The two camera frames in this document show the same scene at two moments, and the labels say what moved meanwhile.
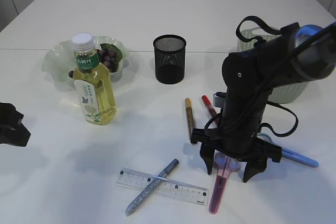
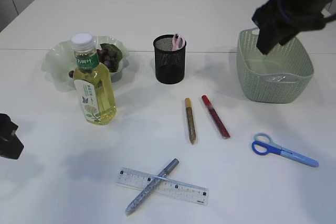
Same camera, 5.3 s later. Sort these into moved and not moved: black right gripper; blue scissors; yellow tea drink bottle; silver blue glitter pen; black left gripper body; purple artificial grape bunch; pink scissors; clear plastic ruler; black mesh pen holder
Moved: black right gripper; pink scissors; black left gripper body
Not moved: black mesh pen holder; purple artificial grape bunch; blue scissors; silver blue glitter pen; clear plastic ruler; yellow tea drink bottle
